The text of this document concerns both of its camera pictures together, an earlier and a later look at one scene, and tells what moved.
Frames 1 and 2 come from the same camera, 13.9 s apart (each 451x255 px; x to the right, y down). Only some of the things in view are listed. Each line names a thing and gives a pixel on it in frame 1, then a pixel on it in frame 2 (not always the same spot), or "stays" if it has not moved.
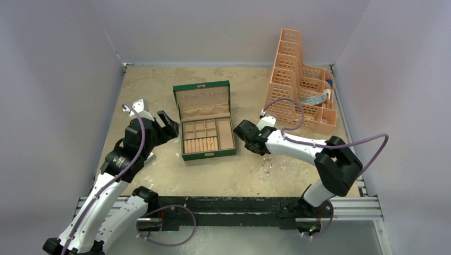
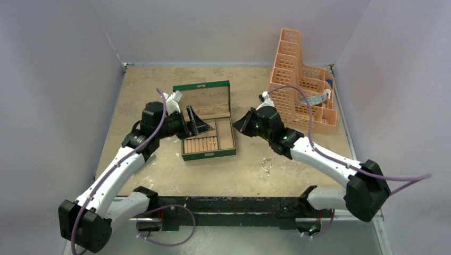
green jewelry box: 208,130 stays
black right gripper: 247,146 → 243,126
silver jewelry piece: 263,167 stays
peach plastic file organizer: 299,97 stays
